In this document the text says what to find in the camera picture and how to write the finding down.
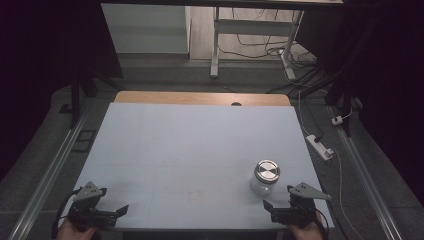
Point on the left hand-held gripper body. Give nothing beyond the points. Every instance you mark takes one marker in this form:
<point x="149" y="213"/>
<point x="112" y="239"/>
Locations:
<point x="87" y="195"/>

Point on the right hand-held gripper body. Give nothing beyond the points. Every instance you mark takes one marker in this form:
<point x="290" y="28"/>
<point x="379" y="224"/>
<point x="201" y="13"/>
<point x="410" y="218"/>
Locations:
<point x="300" y="213"/>

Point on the clear glass jar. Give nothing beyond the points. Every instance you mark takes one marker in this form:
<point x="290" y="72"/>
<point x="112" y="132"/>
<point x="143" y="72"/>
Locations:
<point x="261" y="188"/>

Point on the silver metal jar lid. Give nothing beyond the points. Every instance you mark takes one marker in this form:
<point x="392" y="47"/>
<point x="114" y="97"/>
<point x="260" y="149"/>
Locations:
<point x="267" y="171"/>

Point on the person's right hand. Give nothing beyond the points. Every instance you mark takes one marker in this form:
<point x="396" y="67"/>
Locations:
<point x="306" y="233"/>

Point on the person's left hand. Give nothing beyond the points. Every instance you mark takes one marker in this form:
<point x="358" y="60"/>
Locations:
<point x="71" y="231"/>

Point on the white power strip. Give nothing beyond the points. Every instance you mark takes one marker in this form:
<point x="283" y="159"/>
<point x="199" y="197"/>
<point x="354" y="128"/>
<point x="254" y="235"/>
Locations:
<point x="318" y="146"/>

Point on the black floor plate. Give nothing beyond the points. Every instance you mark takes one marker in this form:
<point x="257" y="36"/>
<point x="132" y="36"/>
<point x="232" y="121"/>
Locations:
<point x="84" y="140"/>

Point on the small white adapter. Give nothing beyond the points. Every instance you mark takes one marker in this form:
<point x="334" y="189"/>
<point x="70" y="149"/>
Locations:
<point x="337" y="120"/>

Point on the black metal stand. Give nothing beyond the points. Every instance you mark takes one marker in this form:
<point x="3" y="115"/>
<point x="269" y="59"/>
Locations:
<point x="346" y="100"/>
<point x="75" y="100"/>

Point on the black curtain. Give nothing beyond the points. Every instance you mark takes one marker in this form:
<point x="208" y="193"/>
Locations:
<point x="393" y="83"/>
<point x="36" y="60"/>

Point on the metal floor rail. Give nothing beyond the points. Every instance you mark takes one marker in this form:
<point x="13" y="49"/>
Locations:
<point x="366" y="180"/>
<point x="50" y="173"/>

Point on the white desk frame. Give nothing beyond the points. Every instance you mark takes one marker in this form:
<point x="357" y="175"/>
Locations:
<point x="253" y="27"/>

